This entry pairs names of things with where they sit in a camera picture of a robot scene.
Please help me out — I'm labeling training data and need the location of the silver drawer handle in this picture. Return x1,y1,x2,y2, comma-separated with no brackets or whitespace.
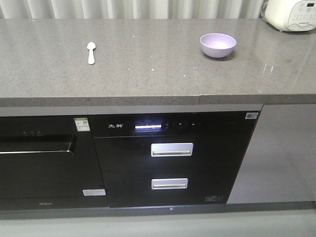
151,178,189,190
151,143,194,157

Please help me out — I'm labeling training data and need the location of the pale green plastic spoon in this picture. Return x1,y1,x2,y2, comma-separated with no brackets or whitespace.
87,42,96,65

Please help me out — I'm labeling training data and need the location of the purple plastic bowl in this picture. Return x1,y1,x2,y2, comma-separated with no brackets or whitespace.
200,33,237,58

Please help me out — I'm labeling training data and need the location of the white rice cooker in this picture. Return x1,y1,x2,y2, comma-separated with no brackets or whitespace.
261,0,316,32

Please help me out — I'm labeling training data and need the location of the black disinfection cabinet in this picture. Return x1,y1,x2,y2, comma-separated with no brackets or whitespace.
89,111,259,208

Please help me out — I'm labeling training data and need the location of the white pleated curtain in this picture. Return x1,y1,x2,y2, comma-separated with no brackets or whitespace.
0,0,263,19

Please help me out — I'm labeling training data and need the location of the upper silver drawer handle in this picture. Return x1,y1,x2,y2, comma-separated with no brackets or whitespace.
151,143,194,157

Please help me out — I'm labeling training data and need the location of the green energy label sticker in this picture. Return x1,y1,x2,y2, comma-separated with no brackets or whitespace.
74,118,90,132

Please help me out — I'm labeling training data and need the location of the lower silver drawer handle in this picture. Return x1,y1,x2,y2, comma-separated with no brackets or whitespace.
151,178,189,190

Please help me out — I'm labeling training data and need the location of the grey cabinet door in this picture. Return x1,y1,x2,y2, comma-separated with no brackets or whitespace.
228,104,316,203

